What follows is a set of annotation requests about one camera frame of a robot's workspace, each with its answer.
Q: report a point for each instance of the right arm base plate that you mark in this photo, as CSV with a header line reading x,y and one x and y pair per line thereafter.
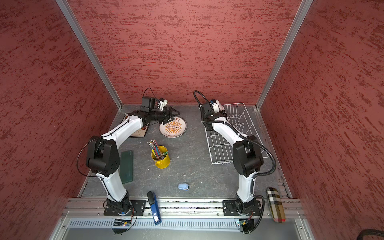
x,y
238,208

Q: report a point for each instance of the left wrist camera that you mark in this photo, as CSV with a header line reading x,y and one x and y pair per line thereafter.
x,y
162,103

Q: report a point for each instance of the white wire dish rack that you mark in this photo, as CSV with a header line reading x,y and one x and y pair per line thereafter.
x,y
238,122

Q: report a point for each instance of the coloured pencils bundle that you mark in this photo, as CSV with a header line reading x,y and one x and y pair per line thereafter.
x,y
158,154

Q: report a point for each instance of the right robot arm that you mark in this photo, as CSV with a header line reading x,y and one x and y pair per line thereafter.
x,y
247,155

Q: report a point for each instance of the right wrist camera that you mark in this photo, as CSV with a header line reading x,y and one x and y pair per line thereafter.
x,y
216,106

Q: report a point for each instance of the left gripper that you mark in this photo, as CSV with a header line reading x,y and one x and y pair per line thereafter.
x,y
167,117

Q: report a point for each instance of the square floral plate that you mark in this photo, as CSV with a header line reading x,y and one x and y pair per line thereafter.
x,y
141,133

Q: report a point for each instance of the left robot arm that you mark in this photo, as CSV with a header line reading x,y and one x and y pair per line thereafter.
x,y
103,157

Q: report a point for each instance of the light blue eraser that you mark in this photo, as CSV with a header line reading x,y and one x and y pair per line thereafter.
x,y
183,186

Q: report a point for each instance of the yellow pencil cup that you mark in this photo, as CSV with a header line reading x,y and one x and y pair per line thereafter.
x,y
162,161

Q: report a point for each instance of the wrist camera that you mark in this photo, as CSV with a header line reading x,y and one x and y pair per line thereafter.
x,y
162,103
216,106

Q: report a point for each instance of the plaid tape roll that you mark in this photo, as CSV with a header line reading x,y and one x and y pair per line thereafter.
x,y
276,205

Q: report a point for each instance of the green rectangular block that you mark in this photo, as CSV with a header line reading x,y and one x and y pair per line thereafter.
x,y
126,167

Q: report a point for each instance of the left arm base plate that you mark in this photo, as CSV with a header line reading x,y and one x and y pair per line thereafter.
x,y
127,208

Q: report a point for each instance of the blue black stapler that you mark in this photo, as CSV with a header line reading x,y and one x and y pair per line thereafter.
x,y
154,207

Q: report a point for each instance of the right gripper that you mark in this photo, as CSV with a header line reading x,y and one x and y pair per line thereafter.
x,y
223,112

